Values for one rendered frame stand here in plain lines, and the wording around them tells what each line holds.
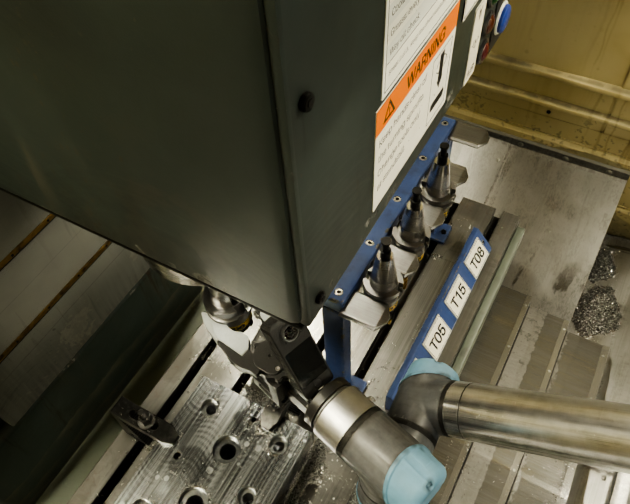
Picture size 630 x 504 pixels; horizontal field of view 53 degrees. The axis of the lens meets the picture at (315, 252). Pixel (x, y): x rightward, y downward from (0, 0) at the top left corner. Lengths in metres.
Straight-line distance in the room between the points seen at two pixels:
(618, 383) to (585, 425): 0.87
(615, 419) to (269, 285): 0.46
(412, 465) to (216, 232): 0.40
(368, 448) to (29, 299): 0.71
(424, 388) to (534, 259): 0.87
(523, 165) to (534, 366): 0.54
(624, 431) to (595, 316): 0.98
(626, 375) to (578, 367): 0.12
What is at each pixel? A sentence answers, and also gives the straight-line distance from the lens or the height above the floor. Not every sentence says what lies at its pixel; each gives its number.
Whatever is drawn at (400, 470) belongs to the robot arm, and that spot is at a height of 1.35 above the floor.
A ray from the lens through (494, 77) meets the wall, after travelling 1.69.
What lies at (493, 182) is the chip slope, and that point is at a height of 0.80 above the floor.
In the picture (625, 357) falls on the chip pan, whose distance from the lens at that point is 1.69.
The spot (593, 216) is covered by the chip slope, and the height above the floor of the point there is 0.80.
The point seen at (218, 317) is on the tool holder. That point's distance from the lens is 0.82.
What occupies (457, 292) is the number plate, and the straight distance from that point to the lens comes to 1.34.
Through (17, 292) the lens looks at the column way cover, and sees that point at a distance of 1.20.
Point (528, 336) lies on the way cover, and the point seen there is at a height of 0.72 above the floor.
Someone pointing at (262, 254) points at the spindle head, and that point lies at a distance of 0.42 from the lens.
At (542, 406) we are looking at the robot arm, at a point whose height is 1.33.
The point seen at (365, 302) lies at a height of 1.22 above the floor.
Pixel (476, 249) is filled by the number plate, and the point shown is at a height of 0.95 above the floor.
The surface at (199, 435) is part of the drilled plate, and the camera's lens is 1.16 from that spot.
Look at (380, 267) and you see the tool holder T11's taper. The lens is 0.94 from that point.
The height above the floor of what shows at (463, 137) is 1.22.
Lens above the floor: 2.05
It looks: 53 degrees down
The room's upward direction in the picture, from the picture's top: 4 degrees counter-clockwise
